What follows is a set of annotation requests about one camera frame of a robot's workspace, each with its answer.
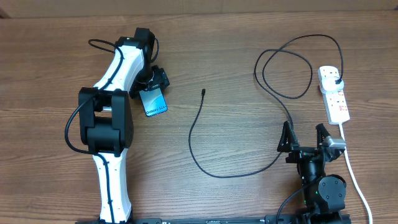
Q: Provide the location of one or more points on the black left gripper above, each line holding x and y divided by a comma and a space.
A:
160, 79

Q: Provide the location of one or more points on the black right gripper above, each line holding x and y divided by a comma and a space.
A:
287, 144

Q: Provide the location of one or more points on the Samsung Galaxy smartphone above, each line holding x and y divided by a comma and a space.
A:
153, 102

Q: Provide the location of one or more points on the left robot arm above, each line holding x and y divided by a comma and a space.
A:
105, 116

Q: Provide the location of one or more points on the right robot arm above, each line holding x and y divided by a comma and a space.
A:
324, 195

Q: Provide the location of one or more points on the white charger plug adapter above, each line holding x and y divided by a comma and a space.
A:
329, 84

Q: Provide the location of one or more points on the white power strip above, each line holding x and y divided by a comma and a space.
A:
335, 102

